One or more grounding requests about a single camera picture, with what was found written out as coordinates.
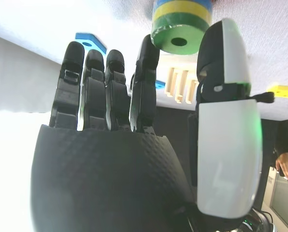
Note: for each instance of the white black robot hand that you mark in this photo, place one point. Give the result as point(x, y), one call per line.
point(97, 181)

